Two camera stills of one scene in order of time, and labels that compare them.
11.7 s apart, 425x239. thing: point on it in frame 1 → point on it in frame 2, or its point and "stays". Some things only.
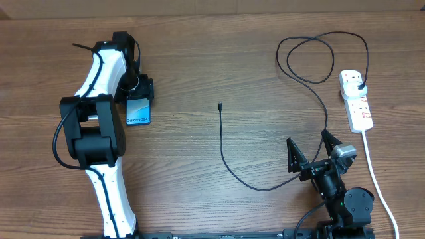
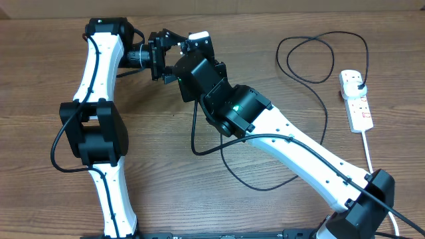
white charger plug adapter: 350,90 stays
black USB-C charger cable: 293,72 → 245,184
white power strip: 359,112 stays
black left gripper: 146,89 → 167,39
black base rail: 339,233 stays
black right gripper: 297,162 → 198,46
